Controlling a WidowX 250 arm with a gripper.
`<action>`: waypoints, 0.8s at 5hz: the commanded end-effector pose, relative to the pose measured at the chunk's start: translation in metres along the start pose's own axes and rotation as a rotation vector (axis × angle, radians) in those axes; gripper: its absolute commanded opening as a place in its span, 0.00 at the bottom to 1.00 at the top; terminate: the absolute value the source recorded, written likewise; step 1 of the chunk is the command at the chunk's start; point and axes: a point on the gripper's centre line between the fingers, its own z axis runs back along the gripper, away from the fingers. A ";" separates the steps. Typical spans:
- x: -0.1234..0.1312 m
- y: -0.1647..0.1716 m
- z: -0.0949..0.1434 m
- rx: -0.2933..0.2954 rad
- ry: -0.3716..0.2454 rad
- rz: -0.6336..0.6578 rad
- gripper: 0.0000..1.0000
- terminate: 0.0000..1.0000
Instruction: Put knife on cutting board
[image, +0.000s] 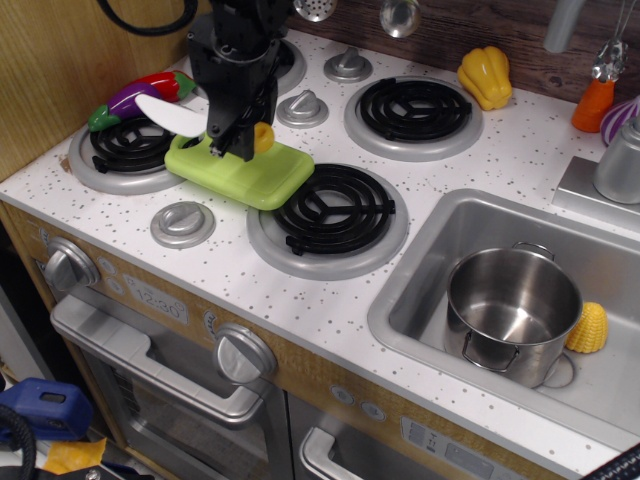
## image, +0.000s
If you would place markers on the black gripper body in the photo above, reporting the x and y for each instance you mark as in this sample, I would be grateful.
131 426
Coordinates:
236 67

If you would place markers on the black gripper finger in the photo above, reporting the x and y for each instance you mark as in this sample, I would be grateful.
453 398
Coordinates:
237 141

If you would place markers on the toy knife yellow handle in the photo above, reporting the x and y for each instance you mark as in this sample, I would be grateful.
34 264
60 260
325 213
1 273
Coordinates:
190 124

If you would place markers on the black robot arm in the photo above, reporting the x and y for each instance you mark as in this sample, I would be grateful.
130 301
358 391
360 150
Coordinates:
266 17

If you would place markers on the green plastic cutting board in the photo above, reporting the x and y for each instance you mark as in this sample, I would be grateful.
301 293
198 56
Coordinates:
265 183

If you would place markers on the red toy chili pepper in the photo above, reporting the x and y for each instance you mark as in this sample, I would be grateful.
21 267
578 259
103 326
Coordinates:
170 86

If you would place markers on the grey stovetop knob middle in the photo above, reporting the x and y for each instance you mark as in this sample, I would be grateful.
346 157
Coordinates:
302 111

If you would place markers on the grey stovetop knob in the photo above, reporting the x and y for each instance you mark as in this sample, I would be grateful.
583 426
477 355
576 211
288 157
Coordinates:
182 225
348 67
302 111

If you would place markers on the hanging perforated steel spoon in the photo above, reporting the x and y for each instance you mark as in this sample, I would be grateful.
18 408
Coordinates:
315 10

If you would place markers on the grey stovetop knob front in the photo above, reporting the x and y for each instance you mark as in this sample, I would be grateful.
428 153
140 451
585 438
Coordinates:
182 225

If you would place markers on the black front left burner coil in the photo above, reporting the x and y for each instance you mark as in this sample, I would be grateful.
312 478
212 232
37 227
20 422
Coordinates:
135 146

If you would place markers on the black burner coil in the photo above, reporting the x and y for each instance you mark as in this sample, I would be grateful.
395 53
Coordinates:
339 209
413 110
135 146

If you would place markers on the grey stovetop knob back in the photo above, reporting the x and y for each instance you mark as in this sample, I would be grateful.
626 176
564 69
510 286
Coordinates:
348 67

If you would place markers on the purple toy eggplant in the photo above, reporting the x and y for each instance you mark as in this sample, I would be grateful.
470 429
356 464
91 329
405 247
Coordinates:
121 106

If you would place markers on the black front right burner coil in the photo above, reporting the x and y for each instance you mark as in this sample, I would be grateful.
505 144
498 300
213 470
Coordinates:
339 209

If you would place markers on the black back right burner coil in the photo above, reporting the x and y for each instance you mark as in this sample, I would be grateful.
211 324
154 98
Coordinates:
413 110

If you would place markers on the hanging steel ladle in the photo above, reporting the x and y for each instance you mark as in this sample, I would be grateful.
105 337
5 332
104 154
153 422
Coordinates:
400 18

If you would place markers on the grey sink basin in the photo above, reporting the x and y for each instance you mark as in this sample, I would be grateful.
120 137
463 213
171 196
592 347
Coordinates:
596 394

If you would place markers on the grey oven knob left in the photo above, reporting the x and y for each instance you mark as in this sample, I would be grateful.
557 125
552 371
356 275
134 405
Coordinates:
69 266

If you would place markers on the grey oven knob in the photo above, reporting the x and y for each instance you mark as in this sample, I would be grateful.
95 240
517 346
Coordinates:
240 356
69 266

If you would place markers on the grey oven knob right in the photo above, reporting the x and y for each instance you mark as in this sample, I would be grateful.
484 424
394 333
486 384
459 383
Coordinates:
240 356

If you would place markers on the yellow toy bell pepper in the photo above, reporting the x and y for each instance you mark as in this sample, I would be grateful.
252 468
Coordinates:
484 73

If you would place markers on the large open steel pot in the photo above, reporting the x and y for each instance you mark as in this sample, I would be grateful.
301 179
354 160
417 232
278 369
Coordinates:
510 311

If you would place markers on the blue clamp tool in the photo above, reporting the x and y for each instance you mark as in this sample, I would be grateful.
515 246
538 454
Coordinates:
53 410

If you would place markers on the orange toy carrot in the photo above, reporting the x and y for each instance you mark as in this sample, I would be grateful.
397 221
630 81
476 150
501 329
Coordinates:
595 102

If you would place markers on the yellow cloth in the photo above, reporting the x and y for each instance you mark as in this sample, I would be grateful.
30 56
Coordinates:
70 456

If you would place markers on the grey toy faucet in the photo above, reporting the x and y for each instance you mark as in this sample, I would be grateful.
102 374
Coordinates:
609 188

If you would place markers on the purple striped toy onion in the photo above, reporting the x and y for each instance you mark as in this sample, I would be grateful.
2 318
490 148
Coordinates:
616 117

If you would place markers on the yellow toy corn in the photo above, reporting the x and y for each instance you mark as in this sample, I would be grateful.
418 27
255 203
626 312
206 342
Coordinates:
591 332

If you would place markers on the grey oven door handle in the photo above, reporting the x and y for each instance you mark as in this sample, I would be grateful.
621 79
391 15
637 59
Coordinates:
120 345

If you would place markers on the grey dishwasher door handle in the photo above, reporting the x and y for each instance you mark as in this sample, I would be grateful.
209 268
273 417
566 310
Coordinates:
316 455

